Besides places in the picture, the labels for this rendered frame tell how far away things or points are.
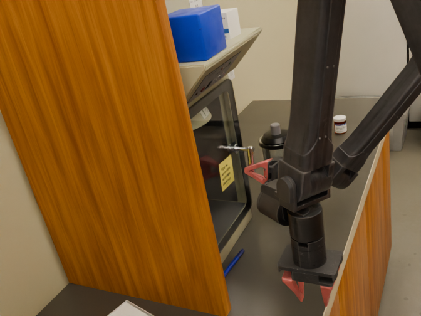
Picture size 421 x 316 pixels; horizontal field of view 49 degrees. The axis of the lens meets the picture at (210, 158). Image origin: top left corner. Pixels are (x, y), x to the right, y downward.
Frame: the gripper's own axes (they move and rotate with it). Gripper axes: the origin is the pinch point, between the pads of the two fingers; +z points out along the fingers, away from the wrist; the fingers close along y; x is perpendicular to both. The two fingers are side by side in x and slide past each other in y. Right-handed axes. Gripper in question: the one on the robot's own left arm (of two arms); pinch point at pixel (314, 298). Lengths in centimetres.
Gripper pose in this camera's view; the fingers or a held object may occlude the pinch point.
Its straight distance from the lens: 89.5
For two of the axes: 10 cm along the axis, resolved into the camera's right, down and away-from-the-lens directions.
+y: -8.8, -0.4, 4.7
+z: 1.8, 8.9, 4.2
